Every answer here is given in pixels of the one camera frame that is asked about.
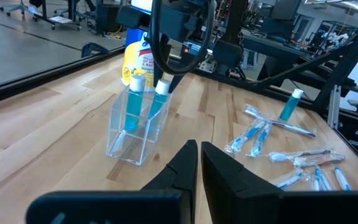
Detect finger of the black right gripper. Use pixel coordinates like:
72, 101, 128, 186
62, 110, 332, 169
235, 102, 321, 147
167, 73, 186, 94
152, 58, 167, 89

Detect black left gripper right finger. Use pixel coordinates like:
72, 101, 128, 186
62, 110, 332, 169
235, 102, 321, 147
200, 141, 358, 224

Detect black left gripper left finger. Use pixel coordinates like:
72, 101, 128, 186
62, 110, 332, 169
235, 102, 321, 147
25, 139, 199, 224

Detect white disinfecting wipes canister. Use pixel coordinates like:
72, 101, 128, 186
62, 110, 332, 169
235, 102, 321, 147
121, 0, 158, 93

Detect black equipment case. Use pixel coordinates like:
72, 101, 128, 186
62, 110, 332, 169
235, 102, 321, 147
95, 2, 121, 34

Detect black workbench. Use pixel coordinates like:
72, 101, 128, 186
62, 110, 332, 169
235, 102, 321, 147
241, 27, 310, 82

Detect black monitor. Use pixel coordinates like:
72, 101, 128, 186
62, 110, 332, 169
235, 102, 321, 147
270, 0, 303, 21

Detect black rolling desk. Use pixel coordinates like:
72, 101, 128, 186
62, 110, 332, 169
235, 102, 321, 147
32, 0, 82, 31

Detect grey office chair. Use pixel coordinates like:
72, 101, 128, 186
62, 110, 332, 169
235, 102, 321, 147
0, 0, 43, 18

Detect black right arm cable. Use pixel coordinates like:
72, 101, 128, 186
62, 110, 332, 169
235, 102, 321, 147
149, 0, 214, 76

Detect yellow cable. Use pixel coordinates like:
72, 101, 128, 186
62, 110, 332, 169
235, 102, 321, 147
104, 26, 124, 40

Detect brown-handled wrapped toothbrush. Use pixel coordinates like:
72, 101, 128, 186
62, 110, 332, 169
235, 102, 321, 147
267, 145, 334, 163

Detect black frame handle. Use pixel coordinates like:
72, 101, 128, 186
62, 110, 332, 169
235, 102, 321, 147
81, 42, 111, 59

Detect orange-handled wrapped toothbrush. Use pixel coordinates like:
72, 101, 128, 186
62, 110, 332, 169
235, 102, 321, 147
292, 152, 347, 168

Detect white dark-handled wrapped toothbrush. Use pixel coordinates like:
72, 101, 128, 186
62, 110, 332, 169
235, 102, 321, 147
242, 104, 318, 138

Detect silver aluminium bracket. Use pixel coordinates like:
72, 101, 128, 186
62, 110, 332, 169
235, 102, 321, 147
327, 85, 342, 129

